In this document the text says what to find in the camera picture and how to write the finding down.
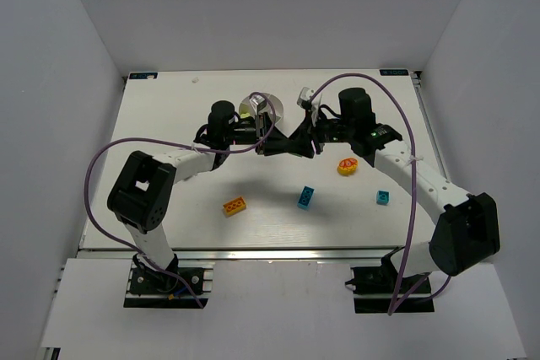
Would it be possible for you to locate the small teal lego brick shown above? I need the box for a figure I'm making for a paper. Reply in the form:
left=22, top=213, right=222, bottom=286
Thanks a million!
left=376, top=191, right=390, bottom=206

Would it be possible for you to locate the yellow orange patterned lego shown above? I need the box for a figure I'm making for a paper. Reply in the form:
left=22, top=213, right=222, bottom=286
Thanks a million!
left=337, top=158, right=359, bottom=176

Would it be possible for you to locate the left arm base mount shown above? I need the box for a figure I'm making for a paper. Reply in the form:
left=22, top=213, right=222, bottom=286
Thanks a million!
left=123, top=261, right=213, bottom=309

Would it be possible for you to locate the aluminium front rail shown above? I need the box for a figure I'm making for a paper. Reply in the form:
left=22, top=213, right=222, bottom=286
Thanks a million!
left=75, top=245, right=406, bottom=263

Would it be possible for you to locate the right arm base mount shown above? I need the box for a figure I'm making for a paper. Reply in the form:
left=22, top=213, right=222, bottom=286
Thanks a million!
left=344, top=249, right=435, bottom=314

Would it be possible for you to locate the blue label corner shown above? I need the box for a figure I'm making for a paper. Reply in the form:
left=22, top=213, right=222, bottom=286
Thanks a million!
left=379, top=68, right=409, bottom=76
left=128, top=72, right=158, bottom=80

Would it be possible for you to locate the blue label left corner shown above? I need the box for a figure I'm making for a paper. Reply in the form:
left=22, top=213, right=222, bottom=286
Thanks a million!
left=128, top=72, right=158, bottom=80

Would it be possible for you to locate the white round divided container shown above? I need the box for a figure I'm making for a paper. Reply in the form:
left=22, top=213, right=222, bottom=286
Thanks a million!
left=237, top=93, right=284, bottom=126

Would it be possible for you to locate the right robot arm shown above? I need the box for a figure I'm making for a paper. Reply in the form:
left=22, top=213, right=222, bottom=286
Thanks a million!
left=297, top=88, right=500, bottom=277

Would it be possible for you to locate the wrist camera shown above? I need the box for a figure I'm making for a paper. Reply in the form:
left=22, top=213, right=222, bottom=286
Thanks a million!
left=248, top=94, right=267, bottom=117
left=297, top=87, right=321, bottom=114

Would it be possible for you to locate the orange rectangular lego brick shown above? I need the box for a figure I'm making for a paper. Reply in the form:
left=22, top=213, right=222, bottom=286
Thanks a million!
left=223, top=196, right=247, bottom=217

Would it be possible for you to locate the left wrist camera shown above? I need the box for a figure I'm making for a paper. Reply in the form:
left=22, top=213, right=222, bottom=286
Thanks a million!
left=248, top=94, right=267, bottom=117

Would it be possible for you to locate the long teal lego brick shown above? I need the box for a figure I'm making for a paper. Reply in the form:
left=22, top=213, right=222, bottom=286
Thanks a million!
left=297, top=186, right=314, bottom=210

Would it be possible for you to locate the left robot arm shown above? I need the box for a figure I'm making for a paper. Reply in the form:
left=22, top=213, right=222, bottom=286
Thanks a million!
left=107, top=94, right=276, bottom=272

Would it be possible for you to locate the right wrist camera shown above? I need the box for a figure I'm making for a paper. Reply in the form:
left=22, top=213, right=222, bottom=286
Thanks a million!
left=297, top=87, right=321, bottom=114

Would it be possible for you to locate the blue label right corner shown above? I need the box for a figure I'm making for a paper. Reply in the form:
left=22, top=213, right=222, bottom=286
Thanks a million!
left=379, top=68, right=409, bottom=76

